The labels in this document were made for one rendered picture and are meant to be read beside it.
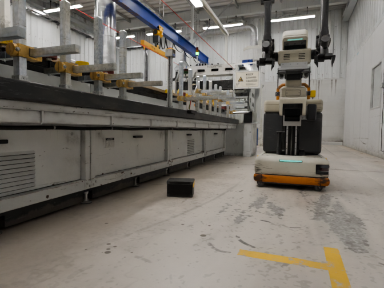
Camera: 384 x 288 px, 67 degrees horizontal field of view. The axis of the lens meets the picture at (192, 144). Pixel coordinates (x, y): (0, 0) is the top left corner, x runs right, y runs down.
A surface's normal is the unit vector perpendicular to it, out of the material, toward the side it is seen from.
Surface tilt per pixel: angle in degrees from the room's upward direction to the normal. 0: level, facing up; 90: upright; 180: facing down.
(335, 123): 90
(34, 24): 90
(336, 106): 90
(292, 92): 98
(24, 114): 90
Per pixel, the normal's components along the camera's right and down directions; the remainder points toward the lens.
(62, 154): 0.94, 0.04
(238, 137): -0.35, 0.04
